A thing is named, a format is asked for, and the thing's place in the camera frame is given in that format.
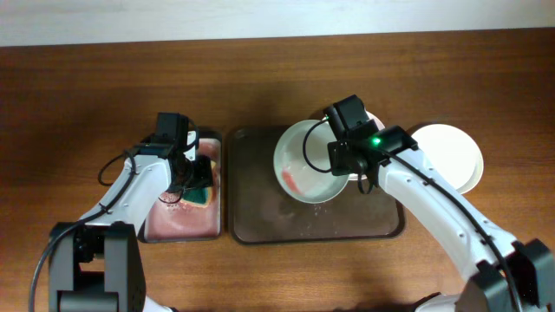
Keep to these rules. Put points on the white plate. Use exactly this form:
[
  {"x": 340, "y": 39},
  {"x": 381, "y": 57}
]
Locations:
[{"x": 453, "y": 153}]

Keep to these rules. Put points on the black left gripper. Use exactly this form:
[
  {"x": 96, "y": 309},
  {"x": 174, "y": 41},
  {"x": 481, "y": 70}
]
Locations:
[{"x": 204, "y": 174}]

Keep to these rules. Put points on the large brown tray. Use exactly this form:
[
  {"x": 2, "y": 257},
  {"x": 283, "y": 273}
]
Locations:
[{"x": 260, "y": 212}]

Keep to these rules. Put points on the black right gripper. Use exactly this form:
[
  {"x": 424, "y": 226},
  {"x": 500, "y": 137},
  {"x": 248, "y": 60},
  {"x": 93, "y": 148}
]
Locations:
[{"x": 336, "y": 165}]

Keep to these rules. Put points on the small black tray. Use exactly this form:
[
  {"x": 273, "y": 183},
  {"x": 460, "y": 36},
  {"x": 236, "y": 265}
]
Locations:
[{"x": 172, "y": 220}]

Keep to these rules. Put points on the pink plate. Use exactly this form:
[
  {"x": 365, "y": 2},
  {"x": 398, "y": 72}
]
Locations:
[{"x": 380, "y": 126}]

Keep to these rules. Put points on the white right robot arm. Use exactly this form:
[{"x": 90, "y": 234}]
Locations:
[{"x": 500, "y": 272}]

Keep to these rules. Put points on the grey-green plate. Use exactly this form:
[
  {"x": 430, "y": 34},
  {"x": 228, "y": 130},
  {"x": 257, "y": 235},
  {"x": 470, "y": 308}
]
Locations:
[{"x": 296, "y": 177}]

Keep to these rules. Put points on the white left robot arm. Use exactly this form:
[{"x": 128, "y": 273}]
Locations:
[{"x": 94, "y": 262}]

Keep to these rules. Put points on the green yellow sponge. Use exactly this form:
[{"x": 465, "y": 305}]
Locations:
[{"x": 197, "y": 195}]

